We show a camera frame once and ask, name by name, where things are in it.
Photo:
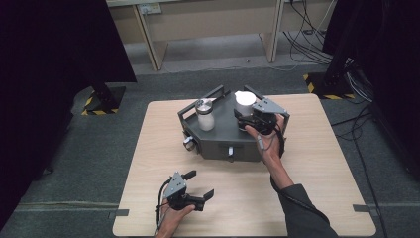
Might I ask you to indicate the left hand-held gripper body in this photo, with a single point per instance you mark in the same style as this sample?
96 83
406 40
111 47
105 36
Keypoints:
176 186

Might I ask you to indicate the person's left hand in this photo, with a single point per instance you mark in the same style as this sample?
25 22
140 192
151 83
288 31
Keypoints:
171 219

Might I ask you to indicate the grey floor tape strip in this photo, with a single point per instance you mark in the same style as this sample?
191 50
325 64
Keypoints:
119 213
362 208

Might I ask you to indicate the white wall socket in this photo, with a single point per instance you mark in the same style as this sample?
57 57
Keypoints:
150 8

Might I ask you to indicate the white plastic cup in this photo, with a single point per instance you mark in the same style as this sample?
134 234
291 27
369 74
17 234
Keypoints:
245 99

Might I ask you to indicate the dark grey corner rack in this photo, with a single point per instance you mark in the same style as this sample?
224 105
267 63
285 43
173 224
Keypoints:
224 129

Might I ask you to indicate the silver lid seasoning jar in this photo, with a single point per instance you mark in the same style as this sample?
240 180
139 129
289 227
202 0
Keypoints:
205 115

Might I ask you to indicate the black curtain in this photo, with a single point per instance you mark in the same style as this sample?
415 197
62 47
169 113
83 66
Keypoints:
49 66
389 66

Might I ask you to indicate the black stand base striped tape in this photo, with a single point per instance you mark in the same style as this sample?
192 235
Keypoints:
330 87
104 100

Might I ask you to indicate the light wooden desk frame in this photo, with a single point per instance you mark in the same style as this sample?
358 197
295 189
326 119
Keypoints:
211 24

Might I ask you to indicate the person's right hand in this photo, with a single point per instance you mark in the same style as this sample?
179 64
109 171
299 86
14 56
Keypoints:
272 145

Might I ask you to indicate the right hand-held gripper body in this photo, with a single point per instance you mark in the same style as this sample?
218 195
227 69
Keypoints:
264 119

